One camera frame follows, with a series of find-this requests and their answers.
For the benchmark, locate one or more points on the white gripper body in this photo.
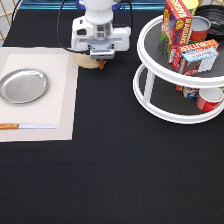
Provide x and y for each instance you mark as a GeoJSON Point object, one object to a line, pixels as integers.
{"type": "Point", "coordinates": [99, 41]}

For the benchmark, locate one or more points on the round silver metal plate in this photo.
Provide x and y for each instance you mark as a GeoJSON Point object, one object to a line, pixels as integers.
{"type": "Point", "coordinates": [23, 85]}

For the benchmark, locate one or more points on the fork with wooden handle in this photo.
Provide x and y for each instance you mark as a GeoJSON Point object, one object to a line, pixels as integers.
{"type": "Point", "coordinates": [101, 64]}

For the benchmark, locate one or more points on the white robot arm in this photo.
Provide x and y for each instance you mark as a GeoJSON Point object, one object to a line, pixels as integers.
{"type": "Point", "coordinates": [99, 11]}

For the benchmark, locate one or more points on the round wooden coaster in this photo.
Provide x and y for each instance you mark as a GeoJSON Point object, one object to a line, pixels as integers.
{"type": "Point", "coordinates": [86, 62]}

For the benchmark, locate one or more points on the white two-tier turntable rack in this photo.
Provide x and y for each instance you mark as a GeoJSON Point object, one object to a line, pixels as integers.
{"type": "Point", "coordinates": [152, 67]}

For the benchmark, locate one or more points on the red raisins box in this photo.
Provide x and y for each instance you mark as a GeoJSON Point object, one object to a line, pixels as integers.
{"type": "Point", "coordinates": [175, 28]}

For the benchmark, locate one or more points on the beige woven placemat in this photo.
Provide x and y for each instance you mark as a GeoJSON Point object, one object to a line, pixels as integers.
{"type": "Point", "coordinates": [55, 107]}

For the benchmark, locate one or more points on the blue brown chocolate box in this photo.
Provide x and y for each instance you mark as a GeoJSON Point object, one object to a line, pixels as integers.
{"type": "Point", "coordinates": [197, 61]}

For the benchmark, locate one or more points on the yellow green container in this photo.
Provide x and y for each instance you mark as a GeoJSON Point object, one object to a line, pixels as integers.
{"type": "Point", "coordinates": [191, 5]}

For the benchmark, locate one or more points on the red can upper tier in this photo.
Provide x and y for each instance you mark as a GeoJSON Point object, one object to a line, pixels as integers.
{"type": "Point", "coordinates": [199, 29]}

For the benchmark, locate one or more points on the red can tier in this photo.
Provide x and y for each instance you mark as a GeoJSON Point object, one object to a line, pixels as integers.
{"type": "Point", "coordinates": [209, 98]}
{"type": "Point", "coordinates": [199, 29]}

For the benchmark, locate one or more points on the small box lower tier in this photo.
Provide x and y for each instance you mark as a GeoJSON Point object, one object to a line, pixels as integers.
{"type": "Point", "coordinates": [188, 92]}

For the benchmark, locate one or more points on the red butter box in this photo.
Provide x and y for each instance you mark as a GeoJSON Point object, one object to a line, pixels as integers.
{"type": "Point", "coordinates": [195, 46]}

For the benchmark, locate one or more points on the black bowl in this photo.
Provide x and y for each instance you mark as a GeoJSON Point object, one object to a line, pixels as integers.
{"type": "Point", "coordinates": [215, 14]}

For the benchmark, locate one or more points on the red can lower tier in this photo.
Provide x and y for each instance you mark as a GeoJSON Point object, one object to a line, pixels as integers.
{"type": "Point", "coordinates": [209, 98]}

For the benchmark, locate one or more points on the knife with wooden handle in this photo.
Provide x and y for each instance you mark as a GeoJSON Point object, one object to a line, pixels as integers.
{"type": "Point", "coordinates": [5, 126]}

